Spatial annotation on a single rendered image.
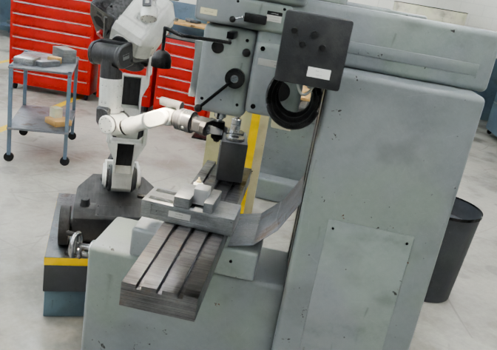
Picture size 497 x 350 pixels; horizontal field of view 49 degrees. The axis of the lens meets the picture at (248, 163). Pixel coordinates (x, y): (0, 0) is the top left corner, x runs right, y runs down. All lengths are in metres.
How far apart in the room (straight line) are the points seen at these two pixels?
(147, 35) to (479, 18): 9.52
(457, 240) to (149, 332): 2.09
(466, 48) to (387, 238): 0.69
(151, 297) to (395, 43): 1.13
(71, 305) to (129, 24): 1.49
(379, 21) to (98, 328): 1.63
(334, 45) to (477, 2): 9.78
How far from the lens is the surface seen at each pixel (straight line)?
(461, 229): 3.64
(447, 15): 10.37
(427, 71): 1.95
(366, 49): 1.91
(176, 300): 1.64
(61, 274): 2.83
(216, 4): 1.92
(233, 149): 2.46
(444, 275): 3.79
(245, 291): 2.17
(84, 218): 2.77
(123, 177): 2.92
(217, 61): 1.96
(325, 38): 1.65
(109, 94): 2.30
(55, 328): 3.00
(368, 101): 1.82
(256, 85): 1.93
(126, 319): 2.36
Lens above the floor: 1.78
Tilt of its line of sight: 18 degrees down
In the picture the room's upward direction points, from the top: 10 degrees clockwise
